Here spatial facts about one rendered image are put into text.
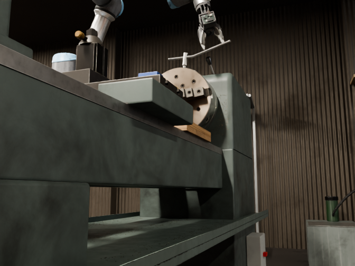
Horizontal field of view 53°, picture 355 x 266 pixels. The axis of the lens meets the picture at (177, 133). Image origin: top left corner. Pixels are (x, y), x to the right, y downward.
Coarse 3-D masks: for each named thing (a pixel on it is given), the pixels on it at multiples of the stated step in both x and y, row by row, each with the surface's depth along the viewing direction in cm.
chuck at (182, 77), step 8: (168, 72) 167; (176, 72) 165; (184, 72) 164; (192, 72) 162; (168, 80) 166; (176, 80) 164; (184, 80) 163; (192, 80) 162; (200, 80) 160; (184, 88) 162; (192, 88) 161; (208, 88) 159; (192, 104) 160; (200, 104) 158; (208, 104) 157; (200, 112) 158; (208, 112) 158; (200, 120) 157; (208, 120) 163
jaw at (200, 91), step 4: (196, 88) 156; (200, 88) 155; (184, 92) 154; (188, 92) 155; (192, 92) 155; (196, 92) 156; (200, 92) 155; (204, 92) 157; (208, 92) 158; (184, 96) 153; (188, 96) 155; (192, 96) 154; (196, 96) 155; (200, 96) 156; (204, 96) 157; (208, 96) 158; (184, 100) 159; (188, 100) 159
